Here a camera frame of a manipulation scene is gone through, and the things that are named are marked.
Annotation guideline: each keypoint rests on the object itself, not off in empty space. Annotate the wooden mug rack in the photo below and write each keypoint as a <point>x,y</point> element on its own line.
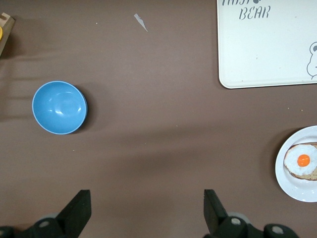
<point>6,32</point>

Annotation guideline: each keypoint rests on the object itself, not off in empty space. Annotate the white round plate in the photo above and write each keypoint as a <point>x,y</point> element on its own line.
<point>297,191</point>

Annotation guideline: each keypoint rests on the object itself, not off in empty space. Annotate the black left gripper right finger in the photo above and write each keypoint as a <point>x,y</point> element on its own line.
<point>213,213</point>

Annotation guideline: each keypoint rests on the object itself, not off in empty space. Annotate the yellow mug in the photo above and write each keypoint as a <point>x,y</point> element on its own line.
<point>0,33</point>

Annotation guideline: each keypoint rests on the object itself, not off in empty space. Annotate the blue bowl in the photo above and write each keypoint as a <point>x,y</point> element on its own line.
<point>59,107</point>

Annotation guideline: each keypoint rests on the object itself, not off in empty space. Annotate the grey paper scrap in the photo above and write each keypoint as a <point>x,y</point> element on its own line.
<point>140,21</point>

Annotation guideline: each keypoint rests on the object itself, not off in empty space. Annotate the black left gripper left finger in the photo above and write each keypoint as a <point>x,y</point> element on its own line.
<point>76,210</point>

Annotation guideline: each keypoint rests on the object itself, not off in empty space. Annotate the cream bear print tray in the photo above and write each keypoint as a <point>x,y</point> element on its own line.
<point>262,49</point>

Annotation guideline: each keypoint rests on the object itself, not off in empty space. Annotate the bread slice under egg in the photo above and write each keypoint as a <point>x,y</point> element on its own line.
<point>309,176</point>

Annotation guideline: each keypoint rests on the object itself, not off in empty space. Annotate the fried egg toy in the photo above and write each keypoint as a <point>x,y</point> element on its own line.
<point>296,155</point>

